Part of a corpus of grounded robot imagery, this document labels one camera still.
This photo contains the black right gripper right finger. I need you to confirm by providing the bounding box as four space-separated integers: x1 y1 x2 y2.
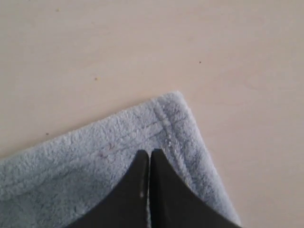
149 149 239 228

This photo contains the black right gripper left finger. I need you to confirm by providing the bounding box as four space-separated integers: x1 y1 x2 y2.
68 150 150 228

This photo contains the light blue towel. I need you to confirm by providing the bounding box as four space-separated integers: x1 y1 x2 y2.
0 92 240 228

